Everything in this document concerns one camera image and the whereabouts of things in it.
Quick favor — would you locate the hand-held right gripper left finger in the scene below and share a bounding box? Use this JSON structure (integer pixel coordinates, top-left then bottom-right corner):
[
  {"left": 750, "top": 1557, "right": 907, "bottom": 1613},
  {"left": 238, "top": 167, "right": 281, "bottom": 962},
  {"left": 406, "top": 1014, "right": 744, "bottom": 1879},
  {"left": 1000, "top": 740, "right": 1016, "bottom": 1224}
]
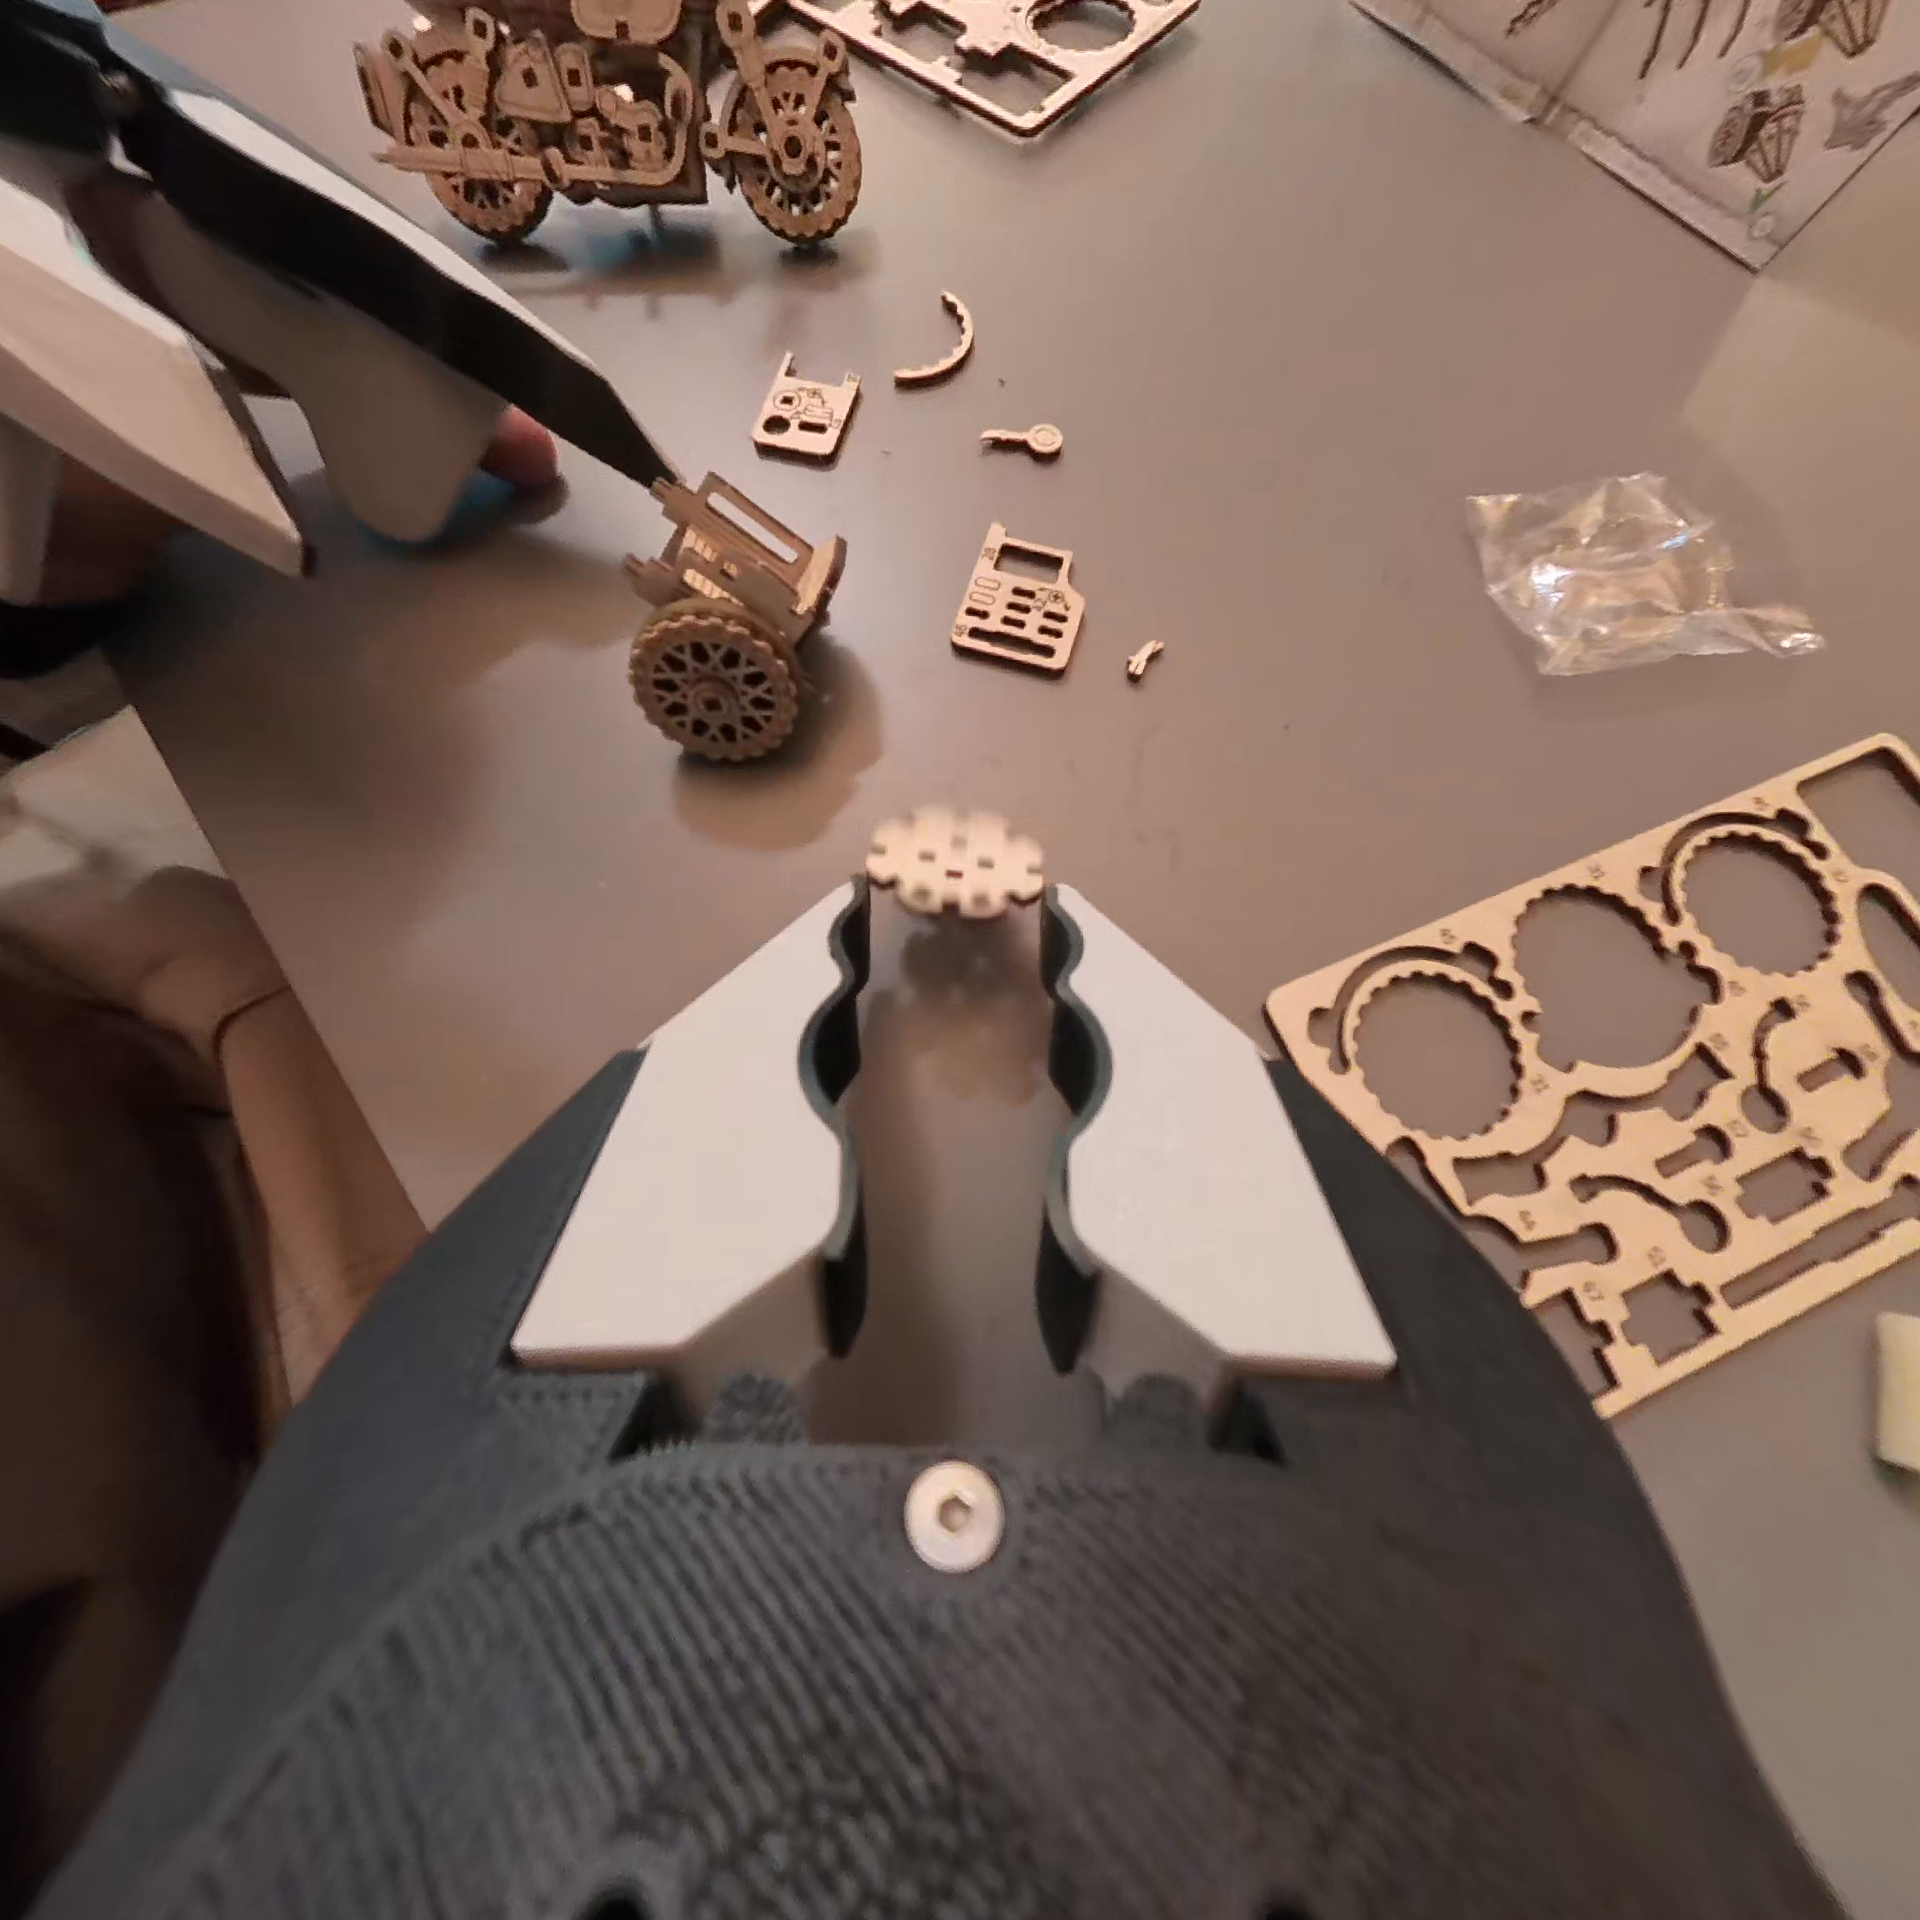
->
[{"left": 510, "top": 877, "right": 880, "bottom": 1404}]

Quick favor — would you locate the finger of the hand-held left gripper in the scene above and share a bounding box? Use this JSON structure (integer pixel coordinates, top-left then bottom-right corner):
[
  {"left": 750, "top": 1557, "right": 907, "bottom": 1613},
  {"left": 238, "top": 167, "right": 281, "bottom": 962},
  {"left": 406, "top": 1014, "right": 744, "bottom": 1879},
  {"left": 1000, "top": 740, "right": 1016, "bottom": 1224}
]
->
[
  {"left": 0, "top": 158, "right": 319, "bottom": 600},
  {"left": 117, "top": 71, "right": 680, "bottom": 496}
]

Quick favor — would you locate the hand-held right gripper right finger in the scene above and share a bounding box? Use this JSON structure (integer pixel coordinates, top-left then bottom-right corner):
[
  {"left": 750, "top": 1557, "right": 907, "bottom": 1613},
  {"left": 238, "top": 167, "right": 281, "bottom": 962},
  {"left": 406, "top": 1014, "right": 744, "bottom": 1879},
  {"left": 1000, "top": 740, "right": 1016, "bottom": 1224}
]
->
[{"left": 1036, "top": 882, "right": 1400, "bottom": 1404}]

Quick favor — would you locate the wooden sidecar model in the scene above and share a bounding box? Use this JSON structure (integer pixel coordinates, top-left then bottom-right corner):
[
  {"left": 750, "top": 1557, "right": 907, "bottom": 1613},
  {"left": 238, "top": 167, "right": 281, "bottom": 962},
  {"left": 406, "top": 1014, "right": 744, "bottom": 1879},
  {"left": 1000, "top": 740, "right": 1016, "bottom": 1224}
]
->
[{"left": 622, "top": 471, "right": 846, "bottom": 763}]

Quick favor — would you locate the round wooden gear disc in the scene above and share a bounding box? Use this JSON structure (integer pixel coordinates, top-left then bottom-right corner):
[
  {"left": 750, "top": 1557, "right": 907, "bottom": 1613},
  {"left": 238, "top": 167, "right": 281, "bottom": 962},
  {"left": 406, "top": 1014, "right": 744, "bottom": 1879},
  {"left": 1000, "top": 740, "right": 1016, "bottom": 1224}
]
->
[{"left": 867, "top": 807, "right": 1045, "bottom": 916}]

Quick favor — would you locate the person's left hand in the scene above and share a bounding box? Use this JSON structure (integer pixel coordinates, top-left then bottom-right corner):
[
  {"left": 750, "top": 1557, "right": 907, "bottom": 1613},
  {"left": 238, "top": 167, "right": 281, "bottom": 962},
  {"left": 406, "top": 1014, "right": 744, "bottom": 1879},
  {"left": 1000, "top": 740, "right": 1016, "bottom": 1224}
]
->
[{"left": 480, "top": 407, "right": 567, "bottom": 493}]

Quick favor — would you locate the wooden motorcycle model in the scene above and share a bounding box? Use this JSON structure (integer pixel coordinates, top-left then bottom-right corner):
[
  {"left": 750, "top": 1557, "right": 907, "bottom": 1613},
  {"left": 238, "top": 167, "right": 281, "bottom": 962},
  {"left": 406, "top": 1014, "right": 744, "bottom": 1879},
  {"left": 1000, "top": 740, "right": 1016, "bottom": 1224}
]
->
[{"left": 355, "top": 0, "right": 867, "bottom": 250}]

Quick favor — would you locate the laser-cut wooden puzzle sheet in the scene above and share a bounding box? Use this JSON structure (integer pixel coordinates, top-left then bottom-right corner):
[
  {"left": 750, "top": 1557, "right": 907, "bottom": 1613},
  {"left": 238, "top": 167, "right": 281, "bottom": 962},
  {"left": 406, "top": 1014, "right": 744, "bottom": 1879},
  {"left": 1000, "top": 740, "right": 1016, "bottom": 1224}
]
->
[
  {"left": 785, "top": 0, "right": 1203, "bottom": 141},
  {"left": 1264, "top": 735, "right": 1920, "bottom": 1419}
]

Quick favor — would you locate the small notched wooden panel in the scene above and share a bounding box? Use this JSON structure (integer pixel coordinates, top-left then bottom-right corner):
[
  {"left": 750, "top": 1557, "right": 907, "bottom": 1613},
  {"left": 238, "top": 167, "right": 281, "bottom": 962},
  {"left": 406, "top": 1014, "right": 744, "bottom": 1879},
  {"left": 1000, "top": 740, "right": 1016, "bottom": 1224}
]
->
[{"left": 752, "top": 352, "right": 863, "bottom": 464}]

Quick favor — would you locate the curved wooden arc piece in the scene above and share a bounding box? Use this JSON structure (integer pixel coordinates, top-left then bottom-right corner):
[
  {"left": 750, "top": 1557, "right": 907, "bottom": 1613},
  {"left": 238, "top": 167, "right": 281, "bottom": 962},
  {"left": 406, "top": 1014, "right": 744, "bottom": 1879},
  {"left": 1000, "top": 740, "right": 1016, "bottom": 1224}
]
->
[{"left": 895, "top": 292, "right": 974, "bottom": 388}]

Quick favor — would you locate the person's brown shirt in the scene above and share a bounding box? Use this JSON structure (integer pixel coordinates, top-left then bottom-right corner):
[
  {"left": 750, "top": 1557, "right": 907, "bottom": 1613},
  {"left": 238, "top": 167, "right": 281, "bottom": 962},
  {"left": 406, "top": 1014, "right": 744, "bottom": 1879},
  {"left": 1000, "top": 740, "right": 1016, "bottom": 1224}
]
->
[{"left": 0, "top": 703, "right": 429, "bottom": 1920}]

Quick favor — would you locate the slotted wooden panel piece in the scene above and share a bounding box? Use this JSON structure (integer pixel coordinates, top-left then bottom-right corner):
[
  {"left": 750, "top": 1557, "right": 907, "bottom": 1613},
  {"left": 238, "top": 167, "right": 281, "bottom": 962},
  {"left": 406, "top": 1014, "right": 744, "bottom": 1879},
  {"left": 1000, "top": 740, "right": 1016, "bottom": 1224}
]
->
[{"left": 948, "top": 520, "right": 1076, "bottom": 676}]

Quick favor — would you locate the white paper scrap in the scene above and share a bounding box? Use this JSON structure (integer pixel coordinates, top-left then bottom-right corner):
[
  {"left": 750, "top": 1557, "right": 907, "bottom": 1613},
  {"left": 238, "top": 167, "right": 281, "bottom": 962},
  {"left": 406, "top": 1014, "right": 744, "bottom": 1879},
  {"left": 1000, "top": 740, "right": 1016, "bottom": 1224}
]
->
[{"left": 1870, "top": 1317, "right": 1920, "bottom": 1469}]

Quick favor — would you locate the clear plastic bag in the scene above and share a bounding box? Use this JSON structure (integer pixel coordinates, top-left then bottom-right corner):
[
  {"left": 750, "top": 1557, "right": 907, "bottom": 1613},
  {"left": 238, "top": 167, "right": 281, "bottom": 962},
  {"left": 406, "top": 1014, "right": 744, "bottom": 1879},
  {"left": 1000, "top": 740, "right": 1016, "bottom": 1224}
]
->
[{"left": 1464, "top": 471, "right": 1827, "bottom": 676}]

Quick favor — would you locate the printed instruction booklet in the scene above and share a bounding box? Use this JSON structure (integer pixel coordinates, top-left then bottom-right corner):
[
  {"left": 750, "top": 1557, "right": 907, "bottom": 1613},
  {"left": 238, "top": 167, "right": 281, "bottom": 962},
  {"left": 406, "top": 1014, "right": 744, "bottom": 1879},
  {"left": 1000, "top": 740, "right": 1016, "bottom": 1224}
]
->
[{"left": 1351, "top": 0, "right": 1920, "bottom": 272}]

